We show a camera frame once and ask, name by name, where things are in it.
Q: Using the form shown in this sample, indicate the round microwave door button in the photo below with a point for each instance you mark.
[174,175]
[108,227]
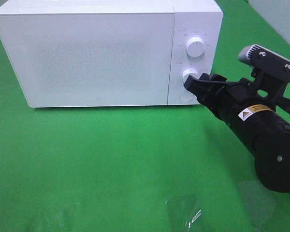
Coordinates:
[186,96]

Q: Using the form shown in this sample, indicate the white microwave oven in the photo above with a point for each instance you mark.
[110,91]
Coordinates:
[201,18]

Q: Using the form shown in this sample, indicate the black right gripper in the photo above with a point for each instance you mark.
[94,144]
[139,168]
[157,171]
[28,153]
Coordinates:
[232,102]

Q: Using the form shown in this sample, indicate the upper white microwave knob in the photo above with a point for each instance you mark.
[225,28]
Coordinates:
[195,46]

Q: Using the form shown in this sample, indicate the white microwave knob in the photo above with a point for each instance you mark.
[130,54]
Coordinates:
[195,46]
[190,71]

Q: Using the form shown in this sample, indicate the lower white microwave knob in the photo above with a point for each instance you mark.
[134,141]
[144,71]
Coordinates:
[190,71]

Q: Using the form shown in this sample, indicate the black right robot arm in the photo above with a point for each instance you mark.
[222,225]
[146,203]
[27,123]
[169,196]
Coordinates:
[270,147]

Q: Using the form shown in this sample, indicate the white microwave door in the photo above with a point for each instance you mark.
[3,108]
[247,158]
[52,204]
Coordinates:
[77,60]

